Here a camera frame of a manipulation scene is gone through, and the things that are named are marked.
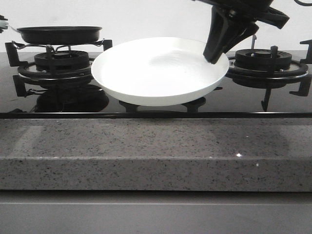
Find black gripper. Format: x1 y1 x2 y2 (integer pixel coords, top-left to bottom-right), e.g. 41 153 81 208
201 0 290 63

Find white plate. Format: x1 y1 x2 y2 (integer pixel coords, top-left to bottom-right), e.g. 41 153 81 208
91 37 229 106

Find black frying pan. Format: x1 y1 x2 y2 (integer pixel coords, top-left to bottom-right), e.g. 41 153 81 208
17 26 102 45

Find black gas burner with grate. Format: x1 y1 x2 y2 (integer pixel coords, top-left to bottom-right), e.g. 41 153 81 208
4 39 114 86

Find black glass cooktop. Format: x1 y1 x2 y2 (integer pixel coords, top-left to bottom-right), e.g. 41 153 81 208
0 51 312 118

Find grey cabinet front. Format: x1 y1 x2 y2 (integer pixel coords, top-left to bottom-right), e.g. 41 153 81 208
0 191 312 234

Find wire pan support ring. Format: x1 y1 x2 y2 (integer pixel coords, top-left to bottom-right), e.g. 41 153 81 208
11 38 106 53

